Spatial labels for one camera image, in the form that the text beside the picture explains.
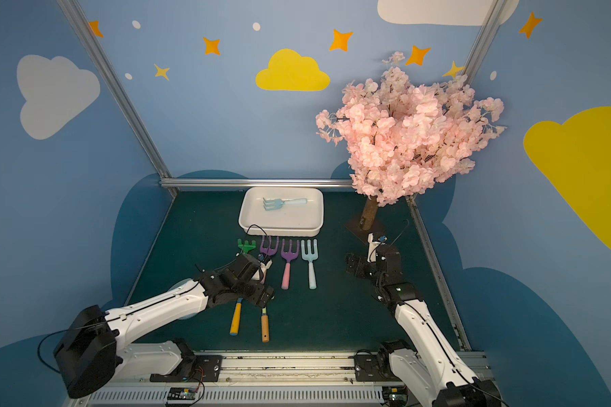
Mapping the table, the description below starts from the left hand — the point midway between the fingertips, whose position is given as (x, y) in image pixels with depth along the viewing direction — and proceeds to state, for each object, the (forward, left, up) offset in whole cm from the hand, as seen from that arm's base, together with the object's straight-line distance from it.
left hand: (264, 283), depth 84 cm
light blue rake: (+43, +1, -9) cm, 44 cm away
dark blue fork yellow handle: (-11, +9, -6) cm, 16 cm away
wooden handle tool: (-12, -1, -6) cm, 14 cm away
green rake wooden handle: (+18, +10, -7) cm, 22 cm away
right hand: (+8, -33, +7) cm, 35 cm away
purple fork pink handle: (+15, -7, -7) cm, 18 cm away
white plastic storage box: (+38, -2, -8) cm, 39 cm away
